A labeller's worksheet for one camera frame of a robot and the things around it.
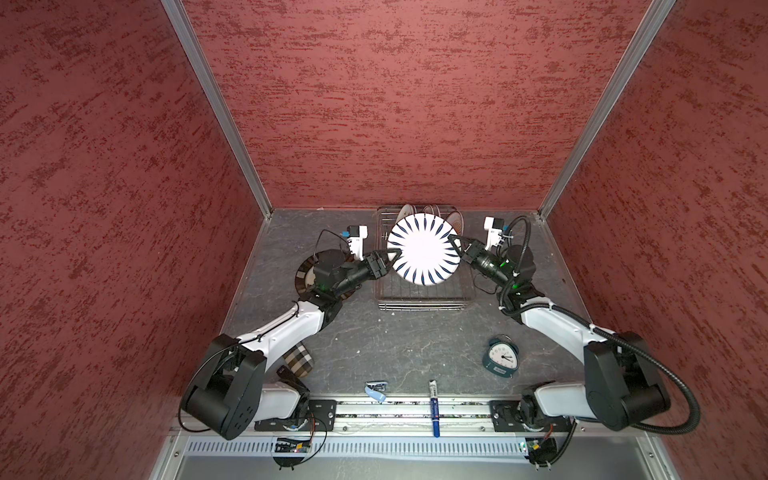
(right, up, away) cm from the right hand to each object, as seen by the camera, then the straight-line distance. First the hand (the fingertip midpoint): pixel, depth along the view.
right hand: (444, 241), depth 78 cm
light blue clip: (-19, -39, -1) cm, 44 cm away
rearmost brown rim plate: (+9, +7, +26) cm, 28 cm away
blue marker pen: (-3, -43, -4) cm, 43 cm away
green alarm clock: (+16, -32, +2) cm, 36 cm away
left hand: (-12, -4, -1) cm, 13 cm away
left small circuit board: (-40, -53, -6) cm, 66 cm away
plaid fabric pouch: (-40, -33, +2) cm, 52 cm away
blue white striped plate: (-5, -4, -1) cm, 6 cm away
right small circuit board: (+22, -51, -8) cm, 56 cm away
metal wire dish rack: (-14, -18, +18) cm, 29 cm away
